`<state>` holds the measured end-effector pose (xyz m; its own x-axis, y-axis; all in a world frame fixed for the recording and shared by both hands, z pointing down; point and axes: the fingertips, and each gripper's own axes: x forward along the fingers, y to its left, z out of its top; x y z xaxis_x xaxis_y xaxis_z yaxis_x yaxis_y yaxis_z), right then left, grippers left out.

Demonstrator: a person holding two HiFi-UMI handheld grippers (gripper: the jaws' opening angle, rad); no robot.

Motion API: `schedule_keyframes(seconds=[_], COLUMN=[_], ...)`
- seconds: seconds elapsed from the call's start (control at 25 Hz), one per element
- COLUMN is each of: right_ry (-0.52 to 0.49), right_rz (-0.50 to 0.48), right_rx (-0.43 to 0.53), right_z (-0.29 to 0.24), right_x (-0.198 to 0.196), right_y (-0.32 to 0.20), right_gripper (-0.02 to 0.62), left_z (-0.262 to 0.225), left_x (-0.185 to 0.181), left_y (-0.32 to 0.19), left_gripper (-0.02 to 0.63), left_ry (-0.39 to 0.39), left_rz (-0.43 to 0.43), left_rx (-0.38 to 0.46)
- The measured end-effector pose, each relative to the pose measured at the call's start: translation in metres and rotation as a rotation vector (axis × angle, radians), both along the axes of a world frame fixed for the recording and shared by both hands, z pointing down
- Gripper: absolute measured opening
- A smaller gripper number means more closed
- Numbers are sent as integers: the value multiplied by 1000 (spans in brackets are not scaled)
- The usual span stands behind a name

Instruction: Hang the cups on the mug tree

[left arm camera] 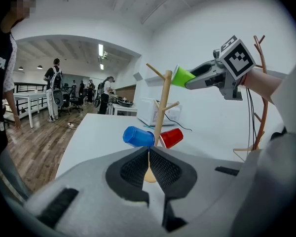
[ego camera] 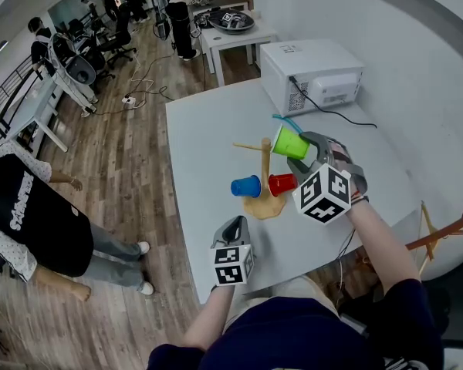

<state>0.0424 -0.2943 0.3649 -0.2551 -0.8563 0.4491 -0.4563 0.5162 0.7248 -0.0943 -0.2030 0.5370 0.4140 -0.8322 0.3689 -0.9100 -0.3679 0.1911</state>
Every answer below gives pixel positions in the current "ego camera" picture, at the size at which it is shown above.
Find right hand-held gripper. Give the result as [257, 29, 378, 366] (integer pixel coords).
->
[286, 130, 369, 226]

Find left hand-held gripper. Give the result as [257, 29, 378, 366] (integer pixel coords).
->
[210, 215, 255, 287]

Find green plastic cup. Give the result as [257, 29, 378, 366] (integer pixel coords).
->
[272, 124, 312, 160]

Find red plastic cup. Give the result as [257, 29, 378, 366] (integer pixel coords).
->
[268, 173, 299, 198]

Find wooden cup tree stand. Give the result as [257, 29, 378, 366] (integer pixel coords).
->
[232, 136, 289, 221]

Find blue plastic cup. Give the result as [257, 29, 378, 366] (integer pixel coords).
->
[230, 174, 262, 199]

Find person's left forearm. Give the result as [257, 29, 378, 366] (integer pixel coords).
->
[183, 284, 236, 351]

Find person's right forearm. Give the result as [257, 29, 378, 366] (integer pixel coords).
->
[345, 199, 422, 296]

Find person's right hand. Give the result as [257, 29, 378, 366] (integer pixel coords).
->
[329, 139, 353, 167]

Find teal plastic strip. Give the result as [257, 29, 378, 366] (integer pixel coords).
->
[272, 113, 304, 135]

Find person's beige trousers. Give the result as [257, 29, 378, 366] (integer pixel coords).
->
[222, 274, 341, 333]

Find white microwave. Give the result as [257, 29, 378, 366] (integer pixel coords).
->
[259, 39, 366, 118]

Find person's navy shirt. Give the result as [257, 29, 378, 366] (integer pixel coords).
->
[146, 278, 444, 370]

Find small white table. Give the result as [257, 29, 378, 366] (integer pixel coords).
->
[199, 19, 279, 87]

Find black round dish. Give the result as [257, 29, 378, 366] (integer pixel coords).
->
[208, 8, 256, 35]
[154, 13, 171, 41]

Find brown coat rack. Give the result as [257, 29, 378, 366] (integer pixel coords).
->
[404, 190, 463, 261]

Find black office chair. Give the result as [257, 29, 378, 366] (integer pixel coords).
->
[339, 260, 463, 350]
[99, 12, 137, 69]

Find grey round dish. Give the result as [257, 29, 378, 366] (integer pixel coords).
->
[64, 53, 97, 86]

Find long white desk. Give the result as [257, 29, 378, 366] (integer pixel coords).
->
[2, 73, 69, 154]

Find black metal railing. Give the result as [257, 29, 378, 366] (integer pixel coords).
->
[0, 55, 36, 111]

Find black power cable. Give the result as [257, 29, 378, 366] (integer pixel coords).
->
[289, 75, 378, 130]

